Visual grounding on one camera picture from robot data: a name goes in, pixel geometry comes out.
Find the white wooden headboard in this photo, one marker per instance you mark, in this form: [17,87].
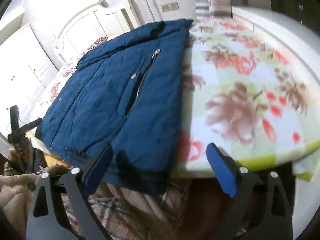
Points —
[104,19]

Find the floral bed sheet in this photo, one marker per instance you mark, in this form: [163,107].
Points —
[227,99]

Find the wall switch panel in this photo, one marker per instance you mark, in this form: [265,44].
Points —
[173,6]

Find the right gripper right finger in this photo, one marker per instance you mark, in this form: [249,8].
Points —
[260,208]

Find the white wardrobe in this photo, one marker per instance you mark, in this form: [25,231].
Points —
[26,71]

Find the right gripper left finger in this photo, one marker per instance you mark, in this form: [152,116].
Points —
[47,218]

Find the patterned red blue pillow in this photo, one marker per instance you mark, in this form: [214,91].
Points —
[96,43]

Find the striped sailboat curtain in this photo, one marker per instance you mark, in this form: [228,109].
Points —
[212,2]

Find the beige plaid coat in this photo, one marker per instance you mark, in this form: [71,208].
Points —
[189,209]

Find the navy blue padded jacket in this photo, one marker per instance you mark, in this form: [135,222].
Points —
[122,107]

